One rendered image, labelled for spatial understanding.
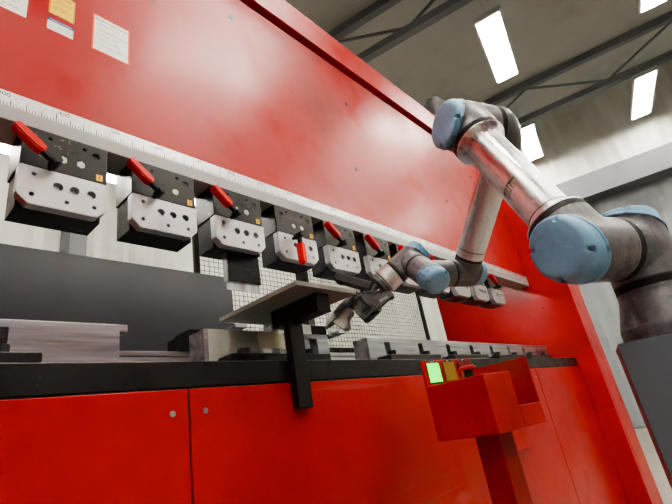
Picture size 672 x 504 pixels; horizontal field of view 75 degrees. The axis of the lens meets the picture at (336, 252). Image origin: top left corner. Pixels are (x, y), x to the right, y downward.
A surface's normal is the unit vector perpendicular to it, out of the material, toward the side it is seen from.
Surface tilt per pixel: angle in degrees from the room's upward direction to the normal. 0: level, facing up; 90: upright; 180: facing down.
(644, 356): 90
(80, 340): 90
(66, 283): 90
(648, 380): 90
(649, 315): 72
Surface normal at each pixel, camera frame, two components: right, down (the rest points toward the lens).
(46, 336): 0.72, -0.37
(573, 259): -0.88, 0.09
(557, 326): -0.67, -0.17
